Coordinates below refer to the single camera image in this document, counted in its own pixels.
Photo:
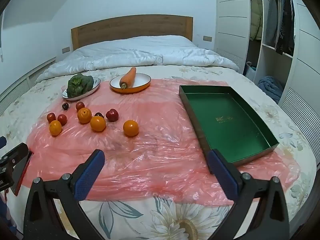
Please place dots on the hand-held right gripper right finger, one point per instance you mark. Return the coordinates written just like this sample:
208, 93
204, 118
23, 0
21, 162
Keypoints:
222, 175

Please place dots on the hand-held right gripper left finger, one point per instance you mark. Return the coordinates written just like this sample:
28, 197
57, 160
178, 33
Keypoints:
88, 172

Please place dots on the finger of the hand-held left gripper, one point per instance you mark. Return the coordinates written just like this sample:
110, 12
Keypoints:
15, 155
2, 143

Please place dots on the orange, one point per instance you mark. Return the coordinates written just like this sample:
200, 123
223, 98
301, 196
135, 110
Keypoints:
98, 123
55, 128
84, 115
130, 128

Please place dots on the small red tomato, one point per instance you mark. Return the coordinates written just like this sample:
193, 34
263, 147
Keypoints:
51, 117
80, 105
62, 119

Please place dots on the green tray box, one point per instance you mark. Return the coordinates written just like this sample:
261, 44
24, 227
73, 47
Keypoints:
225, 115

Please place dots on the small red apple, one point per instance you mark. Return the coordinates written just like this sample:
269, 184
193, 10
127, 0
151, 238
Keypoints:
112, 115

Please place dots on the dark purple plum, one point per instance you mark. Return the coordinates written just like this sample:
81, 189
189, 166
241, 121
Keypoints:
99, 115
65, 105

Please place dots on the pink plastic sheet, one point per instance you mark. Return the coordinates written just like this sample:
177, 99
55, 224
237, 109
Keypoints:
155, 142

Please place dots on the green leafy vegetable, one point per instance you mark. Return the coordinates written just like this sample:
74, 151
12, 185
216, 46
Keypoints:
80, 85

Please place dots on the white plate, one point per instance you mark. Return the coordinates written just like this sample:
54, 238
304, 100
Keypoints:
97, 82

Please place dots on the white slatted panel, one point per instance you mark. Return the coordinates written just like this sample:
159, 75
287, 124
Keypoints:
302, 120

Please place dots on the blue folded towel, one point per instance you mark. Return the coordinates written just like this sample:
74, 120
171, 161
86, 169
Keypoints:
271, 87

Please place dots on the carrot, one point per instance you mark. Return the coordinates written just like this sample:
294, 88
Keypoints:
128, 77

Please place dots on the orange enamel bowl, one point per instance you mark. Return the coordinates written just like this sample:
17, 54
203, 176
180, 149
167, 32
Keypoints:
141, 80

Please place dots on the white bag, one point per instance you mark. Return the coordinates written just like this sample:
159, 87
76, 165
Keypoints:
250, 71

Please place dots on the white duvet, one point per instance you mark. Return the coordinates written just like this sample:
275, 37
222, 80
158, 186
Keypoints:
140, 52

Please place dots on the wooden headboard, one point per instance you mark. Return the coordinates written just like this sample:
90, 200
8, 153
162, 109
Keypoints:
130, 26

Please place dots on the grey hanging garment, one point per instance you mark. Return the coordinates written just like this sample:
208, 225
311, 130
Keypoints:
272, 20

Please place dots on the dark hanging clothes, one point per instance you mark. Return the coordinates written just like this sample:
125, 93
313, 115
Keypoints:
286, 25

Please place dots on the light green jacket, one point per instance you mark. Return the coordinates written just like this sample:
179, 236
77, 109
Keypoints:
256, 15

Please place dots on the white wardrobe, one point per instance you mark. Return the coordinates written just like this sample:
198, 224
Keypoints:
232, 5

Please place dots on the wall socket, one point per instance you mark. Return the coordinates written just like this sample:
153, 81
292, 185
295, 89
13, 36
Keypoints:
65, 50
207, 38

